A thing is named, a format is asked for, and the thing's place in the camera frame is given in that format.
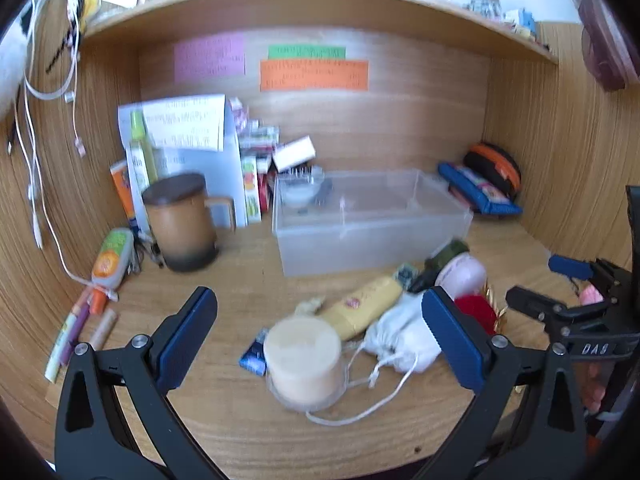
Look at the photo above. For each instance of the gold bells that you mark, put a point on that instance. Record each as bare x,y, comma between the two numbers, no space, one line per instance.
501,316

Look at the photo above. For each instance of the green spray bottle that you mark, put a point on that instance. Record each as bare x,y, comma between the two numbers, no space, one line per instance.
140,160

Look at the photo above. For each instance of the black case with orange zip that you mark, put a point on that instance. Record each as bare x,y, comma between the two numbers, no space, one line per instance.
495,165

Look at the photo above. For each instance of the wooden desktop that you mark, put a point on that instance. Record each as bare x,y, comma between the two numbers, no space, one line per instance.
240,270

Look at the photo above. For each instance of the tan lip balm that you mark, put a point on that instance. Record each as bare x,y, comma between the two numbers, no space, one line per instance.
102,330

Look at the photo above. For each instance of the small blue packet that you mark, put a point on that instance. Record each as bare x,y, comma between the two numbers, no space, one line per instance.
252,357

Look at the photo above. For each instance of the orange paper note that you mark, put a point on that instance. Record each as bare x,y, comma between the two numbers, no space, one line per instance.
314,76

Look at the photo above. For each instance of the orange carton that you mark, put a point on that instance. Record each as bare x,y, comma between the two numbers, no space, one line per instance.
121,190

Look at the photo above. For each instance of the wooden shelf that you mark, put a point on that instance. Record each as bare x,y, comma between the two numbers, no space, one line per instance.
300,2

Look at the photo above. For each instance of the clear funnel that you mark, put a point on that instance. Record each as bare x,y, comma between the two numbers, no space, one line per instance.
300,192

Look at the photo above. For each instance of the white cardboard box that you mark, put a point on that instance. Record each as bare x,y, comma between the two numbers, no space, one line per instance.
295,152

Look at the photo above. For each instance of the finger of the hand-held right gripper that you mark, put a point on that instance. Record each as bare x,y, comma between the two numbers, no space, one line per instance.
567,265
530,302

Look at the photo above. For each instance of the red velvet box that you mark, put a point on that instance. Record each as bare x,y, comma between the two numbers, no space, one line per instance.
475,310

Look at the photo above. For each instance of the cream pillar candle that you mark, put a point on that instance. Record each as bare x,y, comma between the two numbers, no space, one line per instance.
300,360

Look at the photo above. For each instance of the pink round case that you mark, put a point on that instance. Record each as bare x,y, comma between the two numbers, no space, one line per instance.
462,275

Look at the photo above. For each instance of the clear plastic storage box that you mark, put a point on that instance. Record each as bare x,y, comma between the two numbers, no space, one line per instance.
360,230

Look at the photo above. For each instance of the white printed paper sheet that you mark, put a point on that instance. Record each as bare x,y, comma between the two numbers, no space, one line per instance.
190,120

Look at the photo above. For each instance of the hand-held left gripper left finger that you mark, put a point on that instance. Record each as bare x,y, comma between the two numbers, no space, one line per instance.
187,340

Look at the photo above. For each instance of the stack of books and packets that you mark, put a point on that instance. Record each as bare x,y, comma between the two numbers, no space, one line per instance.
252,180

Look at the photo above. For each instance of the blue patchwork pouch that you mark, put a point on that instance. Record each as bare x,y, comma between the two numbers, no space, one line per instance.
480,192

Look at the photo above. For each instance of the green paper note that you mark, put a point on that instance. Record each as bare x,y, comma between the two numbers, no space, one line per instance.
306,52

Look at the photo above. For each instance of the pink paper note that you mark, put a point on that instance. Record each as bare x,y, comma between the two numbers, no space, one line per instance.
210,57

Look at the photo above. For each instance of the purple pen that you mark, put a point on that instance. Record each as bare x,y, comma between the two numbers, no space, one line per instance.
75,327

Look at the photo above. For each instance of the small teal packet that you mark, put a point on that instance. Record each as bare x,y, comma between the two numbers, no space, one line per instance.
406,275

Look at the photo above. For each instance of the dark green bottle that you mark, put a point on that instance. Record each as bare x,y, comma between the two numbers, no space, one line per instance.
447,255

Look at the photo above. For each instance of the person's right hand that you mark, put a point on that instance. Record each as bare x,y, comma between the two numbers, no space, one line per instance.
595,390

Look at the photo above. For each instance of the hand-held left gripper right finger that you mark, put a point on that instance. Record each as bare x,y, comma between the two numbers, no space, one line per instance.
450,340

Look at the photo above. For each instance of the orange marker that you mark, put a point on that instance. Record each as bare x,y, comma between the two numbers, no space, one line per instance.
97,302

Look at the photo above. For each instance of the yellow lotion tube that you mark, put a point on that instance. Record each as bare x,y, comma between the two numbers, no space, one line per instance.
360,305

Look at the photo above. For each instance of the brown mug with lid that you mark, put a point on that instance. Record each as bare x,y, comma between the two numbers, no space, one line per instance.
180,230

